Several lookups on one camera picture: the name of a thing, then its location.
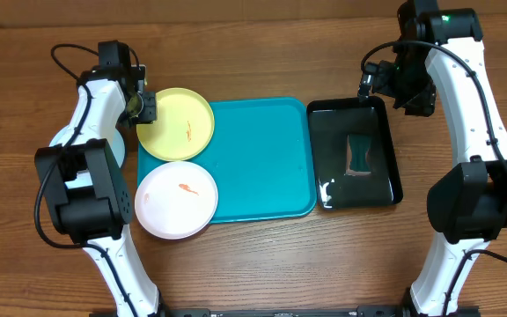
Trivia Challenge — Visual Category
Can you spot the light blue plate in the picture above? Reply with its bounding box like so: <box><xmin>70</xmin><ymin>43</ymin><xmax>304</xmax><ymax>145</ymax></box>
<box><xmin>48</xmin><ymin>127</ymin><xmax>127</xmax><ymax>169</ymax></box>

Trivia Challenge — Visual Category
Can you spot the white plate with stain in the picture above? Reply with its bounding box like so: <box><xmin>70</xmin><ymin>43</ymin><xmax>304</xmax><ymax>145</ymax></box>
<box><xmin>135</xmin><ymin>161</ymin><xmax>218</xmax><ymax>240</ymax></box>

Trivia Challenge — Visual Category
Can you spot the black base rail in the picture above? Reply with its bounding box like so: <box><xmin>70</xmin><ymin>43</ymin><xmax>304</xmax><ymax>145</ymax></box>
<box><xmin>158</xmin><ymin>306</ymin><xmax>411</xmax><ymax>317</ymax></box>

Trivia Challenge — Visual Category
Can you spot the green scrub sponge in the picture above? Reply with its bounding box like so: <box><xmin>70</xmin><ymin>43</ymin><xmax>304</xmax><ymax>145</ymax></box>
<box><xmin>346</xmin><ymin>134</ymin><xmax>371</xmax><ymax>176</ymax></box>

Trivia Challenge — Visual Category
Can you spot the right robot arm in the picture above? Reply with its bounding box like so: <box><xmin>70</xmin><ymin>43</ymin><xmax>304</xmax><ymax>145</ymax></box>
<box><xmin>357</xmin><ymin>0</ymin><xmax>507</xmax><ymax>316</ymax></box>

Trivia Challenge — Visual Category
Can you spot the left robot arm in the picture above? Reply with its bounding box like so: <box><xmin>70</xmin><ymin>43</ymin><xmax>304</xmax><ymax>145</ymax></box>
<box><xmin>34</xmin><ymin>65</ymin><xmax>162</xmax><ymax>316</ymax></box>

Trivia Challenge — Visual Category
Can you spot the yellow-green plate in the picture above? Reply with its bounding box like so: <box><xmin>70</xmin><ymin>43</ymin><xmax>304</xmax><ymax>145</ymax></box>
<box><xmin>136</xmin><ymin>88</ymin><xmax>215</xmax><ymax>161</ymax></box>

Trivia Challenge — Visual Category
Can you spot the teal plastic tray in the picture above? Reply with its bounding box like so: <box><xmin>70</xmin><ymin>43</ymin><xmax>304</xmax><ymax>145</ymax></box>
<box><xmin>137</xmin><ymin>98</ymin><xmax>316</xmax><ymax>224</ymax></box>

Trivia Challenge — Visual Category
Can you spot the black water tray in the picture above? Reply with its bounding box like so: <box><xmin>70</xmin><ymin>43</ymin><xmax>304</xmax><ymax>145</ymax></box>
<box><xmin>307</xmin><ymin>96</ymin><xmax>403</xmax><ymax>210</ymax></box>

